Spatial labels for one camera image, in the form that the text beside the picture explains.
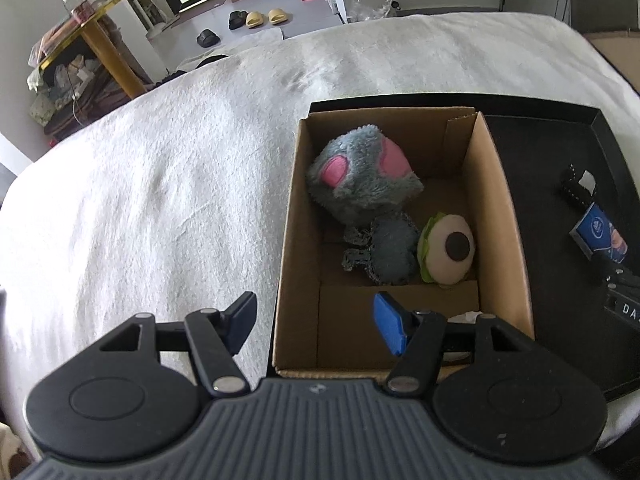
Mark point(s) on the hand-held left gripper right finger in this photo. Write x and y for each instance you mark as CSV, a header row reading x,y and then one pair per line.
x,y
390,325

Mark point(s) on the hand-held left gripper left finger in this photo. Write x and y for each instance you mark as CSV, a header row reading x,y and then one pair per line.
x,y
240,322

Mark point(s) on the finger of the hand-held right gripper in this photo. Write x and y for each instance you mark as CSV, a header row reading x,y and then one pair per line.
x,y
572,187
615,272

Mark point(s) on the black tray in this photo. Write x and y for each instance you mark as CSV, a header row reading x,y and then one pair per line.
x,y
540,160

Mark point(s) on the blue card packet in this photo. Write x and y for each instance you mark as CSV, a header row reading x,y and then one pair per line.
x,y
595,227

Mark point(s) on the grey knitted toy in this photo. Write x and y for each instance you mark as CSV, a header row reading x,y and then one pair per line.
x,y
390,252

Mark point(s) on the white tissue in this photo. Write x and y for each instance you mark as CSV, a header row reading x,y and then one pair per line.
x,y
465,316

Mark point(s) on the burger plush toy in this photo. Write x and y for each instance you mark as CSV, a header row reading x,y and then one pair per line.
x,y
440,260

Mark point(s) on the brown cardboard box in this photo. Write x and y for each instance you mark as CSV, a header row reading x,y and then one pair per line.
x,y
300,260

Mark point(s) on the grey and pink plush toy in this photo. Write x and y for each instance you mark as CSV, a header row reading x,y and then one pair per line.
x,y
360,185

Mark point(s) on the brown board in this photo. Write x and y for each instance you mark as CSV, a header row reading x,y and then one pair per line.
x,y
620,52

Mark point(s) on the white blanket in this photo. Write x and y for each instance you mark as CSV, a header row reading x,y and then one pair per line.
x,y
150,185

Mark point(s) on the clear plastic wrap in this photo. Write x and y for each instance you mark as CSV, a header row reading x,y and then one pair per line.
x,y
372,5

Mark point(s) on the black slipper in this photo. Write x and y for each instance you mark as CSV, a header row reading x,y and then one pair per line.
x,y
207,38
237,20

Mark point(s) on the clutter pile under table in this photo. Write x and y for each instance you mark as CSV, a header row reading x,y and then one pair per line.
x,y
65,95

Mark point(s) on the yellow legged table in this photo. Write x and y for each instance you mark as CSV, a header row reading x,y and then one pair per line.
x,y
107,50

